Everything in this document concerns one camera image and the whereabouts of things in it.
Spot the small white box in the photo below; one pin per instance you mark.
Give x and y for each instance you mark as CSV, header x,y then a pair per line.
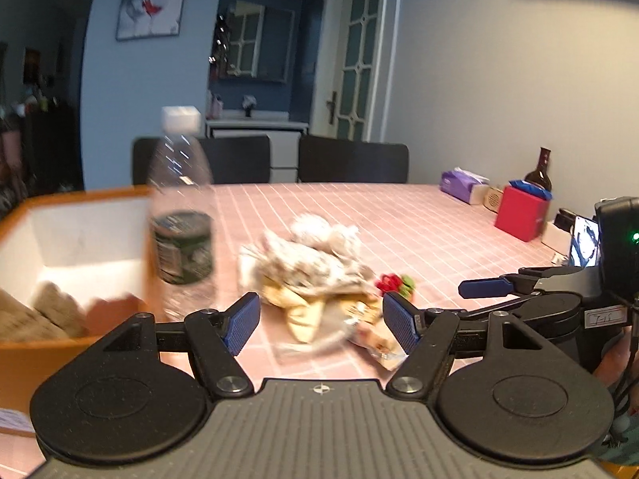
x,y
554,237

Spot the white cabinet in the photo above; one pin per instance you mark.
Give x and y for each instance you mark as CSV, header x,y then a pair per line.
x,y
279,132

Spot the clear plastic water bottle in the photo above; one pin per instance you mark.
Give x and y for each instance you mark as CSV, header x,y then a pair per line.
x,y
182,239

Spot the orange cardboard box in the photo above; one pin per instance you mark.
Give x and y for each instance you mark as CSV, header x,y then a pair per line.
x,y
75,239

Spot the wall mirror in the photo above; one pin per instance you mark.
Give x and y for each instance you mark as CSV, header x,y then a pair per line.
x,y
262,42

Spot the framed wall picture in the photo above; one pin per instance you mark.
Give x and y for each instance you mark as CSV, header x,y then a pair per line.
x,y
152,0

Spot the beige folded cloth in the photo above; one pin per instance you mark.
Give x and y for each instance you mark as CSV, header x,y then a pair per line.
x,y
20,319
60,309

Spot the red box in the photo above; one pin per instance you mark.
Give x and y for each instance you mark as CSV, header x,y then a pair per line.
x,y
521,214

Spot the purple tissue pack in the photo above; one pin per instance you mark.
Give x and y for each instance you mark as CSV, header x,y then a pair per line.
x,y
462,184

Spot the smartphone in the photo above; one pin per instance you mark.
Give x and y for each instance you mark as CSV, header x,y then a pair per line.
x,y
585,242

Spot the dark cluttered shelf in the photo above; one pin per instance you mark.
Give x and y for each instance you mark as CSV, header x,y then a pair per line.
x,y
45,144

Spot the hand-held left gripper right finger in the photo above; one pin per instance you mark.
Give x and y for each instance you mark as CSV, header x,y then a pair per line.
x,y
400,322

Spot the blue packet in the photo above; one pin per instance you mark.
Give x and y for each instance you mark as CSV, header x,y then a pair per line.
x,y
529,187

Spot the clear snack packet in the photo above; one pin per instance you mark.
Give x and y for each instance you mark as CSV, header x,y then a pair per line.
x,y
372,332

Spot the white glass panel door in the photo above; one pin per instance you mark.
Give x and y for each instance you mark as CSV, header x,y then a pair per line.
x,y
357,60

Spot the white towel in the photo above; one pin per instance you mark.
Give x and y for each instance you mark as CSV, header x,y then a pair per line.
x,y
304,269

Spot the pink checked tablecloth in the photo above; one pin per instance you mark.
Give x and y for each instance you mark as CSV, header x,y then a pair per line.
x,y
399,219

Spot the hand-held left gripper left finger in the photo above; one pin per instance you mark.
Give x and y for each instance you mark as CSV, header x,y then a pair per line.
x,y
244,322

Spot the brown glass bottle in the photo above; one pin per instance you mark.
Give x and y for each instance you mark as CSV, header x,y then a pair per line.
x,y
541,172

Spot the black chair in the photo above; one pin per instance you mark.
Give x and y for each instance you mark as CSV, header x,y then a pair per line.
x,y
239,159
354,162

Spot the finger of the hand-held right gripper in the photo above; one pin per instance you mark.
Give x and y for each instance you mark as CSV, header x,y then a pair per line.
x,y
483,288
474,312

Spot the pink bottle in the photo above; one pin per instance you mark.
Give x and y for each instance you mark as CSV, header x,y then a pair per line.
x,y
215,106

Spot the yellow soft cloth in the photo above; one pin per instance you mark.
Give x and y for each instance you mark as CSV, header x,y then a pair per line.
x,y
299,312

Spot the person's right hand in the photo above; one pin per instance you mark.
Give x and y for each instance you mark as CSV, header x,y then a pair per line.
x,y
609,359

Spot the white wrapped ribbon bundle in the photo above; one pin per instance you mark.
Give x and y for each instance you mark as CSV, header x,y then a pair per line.
x,y
324,233

